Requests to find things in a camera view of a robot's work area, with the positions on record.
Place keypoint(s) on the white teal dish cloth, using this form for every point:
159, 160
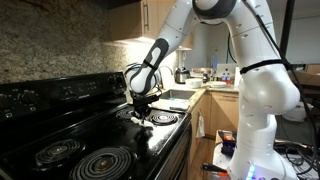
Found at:
180, 106

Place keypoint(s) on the small water bottles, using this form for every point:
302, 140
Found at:
226, 77

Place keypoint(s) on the chrome kitchen faucet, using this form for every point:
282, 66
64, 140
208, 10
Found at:
170, 71

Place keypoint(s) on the white plate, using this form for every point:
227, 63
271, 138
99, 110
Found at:
216, 84

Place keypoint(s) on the small black coil burner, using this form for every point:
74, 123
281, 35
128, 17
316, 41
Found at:
58, 151
164, 118

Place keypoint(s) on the light wooden cabinet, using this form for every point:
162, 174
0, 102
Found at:
126, 20
223, 113

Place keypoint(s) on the large black coil burner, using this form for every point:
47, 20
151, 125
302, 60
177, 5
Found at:
125, 114
103, 163

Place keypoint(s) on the white hanging towel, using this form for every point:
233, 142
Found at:
201, 126

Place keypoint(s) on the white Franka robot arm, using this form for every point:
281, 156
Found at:
266, 90

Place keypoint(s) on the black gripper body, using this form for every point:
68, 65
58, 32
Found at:
142, 104

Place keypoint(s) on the stainless steel sink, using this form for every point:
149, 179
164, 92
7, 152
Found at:
178, 94

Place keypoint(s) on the steel kettle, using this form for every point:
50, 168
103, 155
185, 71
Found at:
182, 76

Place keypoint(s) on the black electric stove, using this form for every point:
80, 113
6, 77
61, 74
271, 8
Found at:
100, 133

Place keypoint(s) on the white bowl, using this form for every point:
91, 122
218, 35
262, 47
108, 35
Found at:
193, 83

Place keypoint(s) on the brown cardboard box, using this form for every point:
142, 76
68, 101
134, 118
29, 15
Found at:
311, 76

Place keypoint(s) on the black stand pole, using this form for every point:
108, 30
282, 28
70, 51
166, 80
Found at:
287, 23

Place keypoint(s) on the white plastic bin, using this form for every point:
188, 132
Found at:
305, 115

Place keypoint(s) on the white paper napkin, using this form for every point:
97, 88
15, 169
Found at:
146, 123

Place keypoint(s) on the white cutting board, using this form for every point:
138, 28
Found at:
167, 80

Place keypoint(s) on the black range hood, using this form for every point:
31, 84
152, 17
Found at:
113, 3

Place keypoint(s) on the light wooden lower cabinet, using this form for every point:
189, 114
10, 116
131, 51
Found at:
223, 113

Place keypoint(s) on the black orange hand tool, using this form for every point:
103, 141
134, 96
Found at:
213, 168

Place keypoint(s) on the white paper towel roll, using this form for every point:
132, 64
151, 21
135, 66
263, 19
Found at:
237, 76

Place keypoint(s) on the tall blue bottle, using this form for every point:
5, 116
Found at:
214, 65

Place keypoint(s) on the light wooden upper cabinet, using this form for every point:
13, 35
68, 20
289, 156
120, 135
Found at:
126, 20

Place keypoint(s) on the orange black device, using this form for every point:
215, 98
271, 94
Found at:
228, 140

